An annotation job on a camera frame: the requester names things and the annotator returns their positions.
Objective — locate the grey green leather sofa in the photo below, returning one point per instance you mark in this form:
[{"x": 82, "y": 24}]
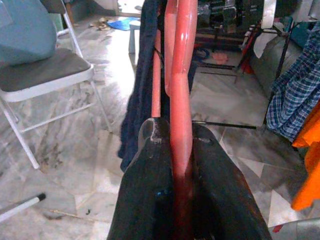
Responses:
[{"x": 270, "y": 65}]

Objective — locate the black metal drying rack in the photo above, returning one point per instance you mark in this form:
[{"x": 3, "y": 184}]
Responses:
[{"x": 225, "y": 124}]

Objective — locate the navy blue garment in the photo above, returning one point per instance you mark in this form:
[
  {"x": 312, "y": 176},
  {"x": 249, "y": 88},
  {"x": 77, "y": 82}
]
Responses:
[{"x": 142, "y": 87}]

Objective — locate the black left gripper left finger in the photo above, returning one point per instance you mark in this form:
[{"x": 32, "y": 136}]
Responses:
[{"x": 145, "y": 195}]

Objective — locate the red white striped cloth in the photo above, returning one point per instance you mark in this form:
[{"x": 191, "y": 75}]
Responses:
[{"x": 246, "y": 62}]

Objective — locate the blue plaid shirt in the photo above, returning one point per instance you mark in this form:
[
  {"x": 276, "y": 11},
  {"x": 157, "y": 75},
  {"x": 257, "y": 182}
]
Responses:
[{"x": 295, "y": 100}]

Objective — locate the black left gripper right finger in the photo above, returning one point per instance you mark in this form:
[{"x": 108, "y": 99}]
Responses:
[{"x": 225, "y": 200}]

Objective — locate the orange garment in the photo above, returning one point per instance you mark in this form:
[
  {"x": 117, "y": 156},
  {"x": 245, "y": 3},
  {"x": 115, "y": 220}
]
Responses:
[{"x": 310, "y": 175}]

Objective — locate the pale plastic child chair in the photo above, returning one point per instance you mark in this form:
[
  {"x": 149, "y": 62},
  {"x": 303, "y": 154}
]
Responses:
[{"x": 133, "y": 37}]

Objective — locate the pink slipper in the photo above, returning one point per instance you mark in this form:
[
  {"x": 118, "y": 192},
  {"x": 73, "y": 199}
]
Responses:
[{"x": 220, "y": 57}]

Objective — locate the pink plastic hanger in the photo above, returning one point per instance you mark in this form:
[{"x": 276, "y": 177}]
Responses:
[{"x": 181, "y": 112}]

